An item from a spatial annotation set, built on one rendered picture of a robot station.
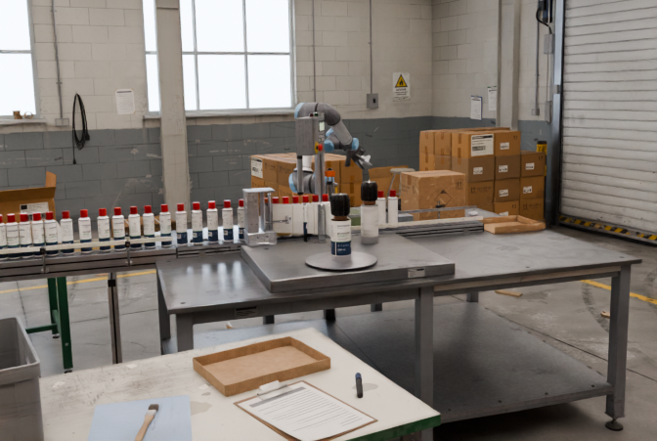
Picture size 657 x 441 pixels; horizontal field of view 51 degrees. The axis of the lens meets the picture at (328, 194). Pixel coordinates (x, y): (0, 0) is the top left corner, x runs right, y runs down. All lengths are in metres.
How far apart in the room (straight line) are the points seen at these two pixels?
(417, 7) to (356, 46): 1.17
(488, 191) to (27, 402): 6.20
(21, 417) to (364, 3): 8.72
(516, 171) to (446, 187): 3.71
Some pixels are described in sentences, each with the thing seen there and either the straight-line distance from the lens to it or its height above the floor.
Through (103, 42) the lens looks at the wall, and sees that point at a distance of 8.72.
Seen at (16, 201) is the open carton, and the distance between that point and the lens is 4.31.
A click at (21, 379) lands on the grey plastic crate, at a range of 1.73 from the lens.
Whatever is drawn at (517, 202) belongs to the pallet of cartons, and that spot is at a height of 0.37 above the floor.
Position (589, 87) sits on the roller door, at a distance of 8.10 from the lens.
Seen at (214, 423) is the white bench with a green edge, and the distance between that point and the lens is 1.83.
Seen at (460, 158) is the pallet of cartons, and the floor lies 0.88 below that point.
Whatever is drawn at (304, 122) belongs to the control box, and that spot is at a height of 1.45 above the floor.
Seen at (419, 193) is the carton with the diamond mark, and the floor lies 1.03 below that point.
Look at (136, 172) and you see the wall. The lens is 8.80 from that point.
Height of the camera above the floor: 1.61
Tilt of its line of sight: 9 degrees down
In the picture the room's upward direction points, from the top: 1 degrees counter-clockwise
